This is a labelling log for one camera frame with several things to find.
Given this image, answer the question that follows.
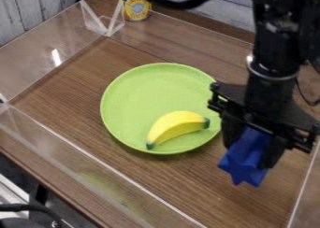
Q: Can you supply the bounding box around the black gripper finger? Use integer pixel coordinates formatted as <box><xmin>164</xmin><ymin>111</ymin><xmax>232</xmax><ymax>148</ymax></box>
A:
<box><xmin>222</xmin><ymin>112</ymin><xmax>247</xmax><ymax>149</ymax></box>
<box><xmin>259</xmin><ymin>136</ymin><xmax>292</xmax><ymax>169</ymax></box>

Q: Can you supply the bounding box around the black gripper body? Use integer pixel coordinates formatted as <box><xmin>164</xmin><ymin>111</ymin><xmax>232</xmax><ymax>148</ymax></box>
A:
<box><xmin>208</xmin><ymin>74</ymin><xmax>320</xmax><ymax>153</ymax></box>

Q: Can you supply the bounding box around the blue star-shaped block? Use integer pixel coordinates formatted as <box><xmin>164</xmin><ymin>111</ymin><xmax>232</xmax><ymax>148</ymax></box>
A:
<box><xmin>219</xmin><ymin>127</ymin><xmax>272</xmax><ymax>187</ymax></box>

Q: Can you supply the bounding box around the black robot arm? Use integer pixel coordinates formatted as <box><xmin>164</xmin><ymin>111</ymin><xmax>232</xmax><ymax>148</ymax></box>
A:
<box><xmin>148</xmin><ymin>0</ymin><xmax>320</xmax><ymax>168</ymax></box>

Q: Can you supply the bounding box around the green round plate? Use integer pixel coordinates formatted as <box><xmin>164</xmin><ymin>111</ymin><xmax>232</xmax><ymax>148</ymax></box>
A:
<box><xmin>101</xmin><ymin>63</ymin><xmax>220</xmax><ymax>155</ymax></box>

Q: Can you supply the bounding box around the yellow toy banana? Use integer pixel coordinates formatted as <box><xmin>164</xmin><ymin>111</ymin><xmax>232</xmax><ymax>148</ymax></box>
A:
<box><xmin>147</xmin><ymin>110</ymin><xmax>211</xmax><ymax>150</ymax></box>

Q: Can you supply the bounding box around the yellow blue tin can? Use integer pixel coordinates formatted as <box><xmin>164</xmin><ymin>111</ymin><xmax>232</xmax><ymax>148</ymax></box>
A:
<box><xmin>121</xmin><ymin>0</ymin><xmax>152</xmax><ymax>21</ymax></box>

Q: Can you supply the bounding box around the clear acrylic corner bracket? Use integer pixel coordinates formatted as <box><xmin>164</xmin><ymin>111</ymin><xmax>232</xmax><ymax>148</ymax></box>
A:
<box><xmin>81</xmin><ymin>0</ymin><xmax>125</xmax><ymax>37</ymax></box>

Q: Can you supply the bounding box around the black cable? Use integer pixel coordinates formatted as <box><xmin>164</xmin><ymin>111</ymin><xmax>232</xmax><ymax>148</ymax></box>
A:
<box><xmin>0</xmin><ymin>203</ymin><xmax>65</xmax><ymax>228</ymax></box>

